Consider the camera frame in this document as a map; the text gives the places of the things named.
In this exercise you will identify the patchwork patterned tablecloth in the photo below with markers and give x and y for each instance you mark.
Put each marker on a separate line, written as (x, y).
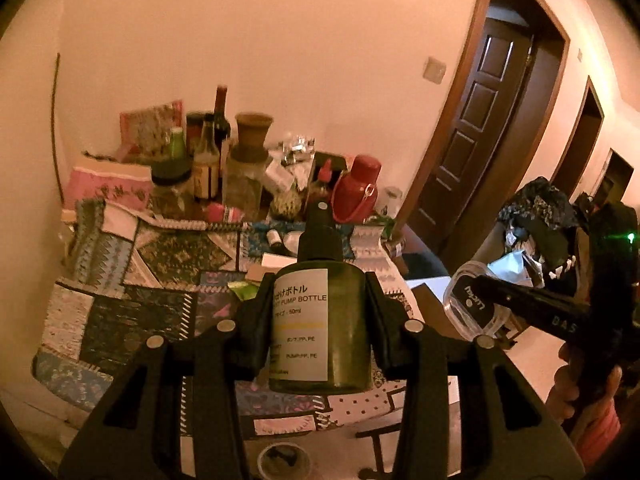
(133, 275)

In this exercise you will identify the clear plastic cup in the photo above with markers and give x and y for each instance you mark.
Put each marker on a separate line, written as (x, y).
(471, 315)

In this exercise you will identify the wall light switch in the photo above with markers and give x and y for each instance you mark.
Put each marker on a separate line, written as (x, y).
(434, 70)

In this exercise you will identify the pink patterned box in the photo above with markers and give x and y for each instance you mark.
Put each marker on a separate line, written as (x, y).
(128, 191)

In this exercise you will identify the red thermos jug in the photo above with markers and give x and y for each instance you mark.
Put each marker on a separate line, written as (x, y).
(356, 191)

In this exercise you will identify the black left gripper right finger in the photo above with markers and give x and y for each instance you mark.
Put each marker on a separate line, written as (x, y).
(505, 430)

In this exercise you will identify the thin stick against wall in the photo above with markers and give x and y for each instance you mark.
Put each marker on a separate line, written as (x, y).
(52, 125)

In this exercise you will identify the glass jar black lid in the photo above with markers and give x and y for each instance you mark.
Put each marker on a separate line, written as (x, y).
(172, 195)

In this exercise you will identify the clothes rack with garments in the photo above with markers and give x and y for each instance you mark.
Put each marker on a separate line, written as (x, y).
(547, 238)

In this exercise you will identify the white plastic trash bin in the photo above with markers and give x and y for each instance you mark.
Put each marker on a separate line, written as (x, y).
(284, 461)

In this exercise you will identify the green pump bottle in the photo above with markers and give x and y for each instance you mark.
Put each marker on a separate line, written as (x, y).
(319, 336)

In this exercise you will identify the clear glass jar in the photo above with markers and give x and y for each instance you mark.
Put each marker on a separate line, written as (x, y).
(389, 202)

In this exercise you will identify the dark wooden door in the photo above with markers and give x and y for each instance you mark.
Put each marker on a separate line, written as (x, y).
(485, 106)

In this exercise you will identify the dark wine bottle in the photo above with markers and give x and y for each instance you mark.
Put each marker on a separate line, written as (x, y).
(221, 125)

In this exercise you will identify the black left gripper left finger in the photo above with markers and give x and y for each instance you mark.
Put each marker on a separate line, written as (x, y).
(134, 430)

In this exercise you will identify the white plastic bag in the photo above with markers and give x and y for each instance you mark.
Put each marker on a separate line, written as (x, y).
(512, 264)

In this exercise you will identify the brown ceramic vase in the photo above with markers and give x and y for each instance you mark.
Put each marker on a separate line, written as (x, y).
(252, 131)

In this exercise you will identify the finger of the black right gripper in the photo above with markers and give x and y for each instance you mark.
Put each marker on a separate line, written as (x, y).
(506, 294)
(558, 316)

